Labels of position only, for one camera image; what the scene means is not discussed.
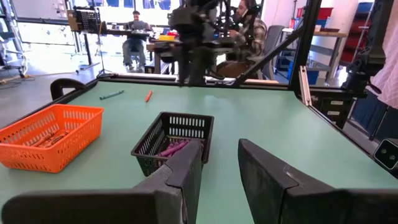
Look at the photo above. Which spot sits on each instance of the wooden workbench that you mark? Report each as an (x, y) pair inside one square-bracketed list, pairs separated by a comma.
[(329, 33)]

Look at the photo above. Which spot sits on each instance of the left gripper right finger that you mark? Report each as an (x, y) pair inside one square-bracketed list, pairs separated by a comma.
[(311, 208)]

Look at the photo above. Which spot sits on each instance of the person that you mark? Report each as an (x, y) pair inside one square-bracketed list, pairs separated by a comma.
[(135, 40), (252, 31), (388, 68)]

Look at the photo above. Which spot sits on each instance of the teal crayon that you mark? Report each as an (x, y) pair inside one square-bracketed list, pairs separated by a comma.
[(111, 95)]

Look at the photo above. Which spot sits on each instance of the black plastic basket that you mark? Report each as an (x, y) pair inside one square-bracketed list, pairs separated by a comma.
[(146, 161)]

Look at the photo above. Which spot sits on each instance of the grey office chair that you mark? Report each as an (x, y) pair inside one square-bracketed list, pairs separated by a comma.
[(272, 40)]

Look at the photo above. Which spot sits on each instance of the black tripod stand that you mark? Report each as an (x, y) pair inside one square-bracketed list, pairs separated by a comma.
[(85, 20)]

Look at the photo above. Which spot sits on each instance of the black drawer cabinet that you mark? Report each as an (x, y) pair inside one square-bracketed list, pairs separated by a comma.
[(332, 109)]

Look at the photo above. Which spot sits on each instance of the black aluminium table frame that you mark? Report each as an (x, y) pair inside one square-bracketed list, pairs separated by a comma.
[(140, 77)]

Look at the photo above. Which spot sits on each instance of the orange plastic basket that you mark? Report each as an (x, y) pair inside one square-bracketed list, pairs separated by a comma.
[(77, 146)]

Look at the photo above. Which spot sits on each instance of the grey depth camera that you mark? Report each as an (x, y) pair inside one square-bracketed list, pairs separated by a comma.
[(387, 154)]

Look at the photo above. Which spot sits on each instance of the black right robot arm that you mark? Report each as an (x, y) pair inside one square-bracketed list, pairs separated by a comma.
[(200, 65)]

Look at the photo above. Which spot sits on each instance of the silver aluminium profile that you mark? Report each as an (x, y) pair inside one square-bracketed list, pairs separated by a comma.
[(304, 85)]

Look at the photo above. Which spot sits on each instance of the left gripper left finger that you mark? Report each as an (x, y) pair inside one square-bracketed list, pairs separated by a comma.
[(93, 208)]

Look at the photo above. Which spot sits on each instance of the red storage bin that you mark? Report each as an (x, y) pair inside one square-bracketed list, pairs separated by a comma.
[(325, 14)]

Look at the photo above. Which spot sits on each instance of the blue storage bin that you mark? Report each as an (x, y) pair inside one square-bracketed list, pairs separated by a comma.
[(311, 76)]

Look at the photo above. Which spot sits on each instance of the black hook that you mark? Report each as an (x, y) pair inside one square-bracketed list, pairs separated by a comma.
[(66, 81)]

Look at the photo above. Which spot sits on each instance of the black camera stand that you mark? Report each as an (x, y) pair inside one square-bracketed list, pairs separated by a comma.
[(363, 68)]

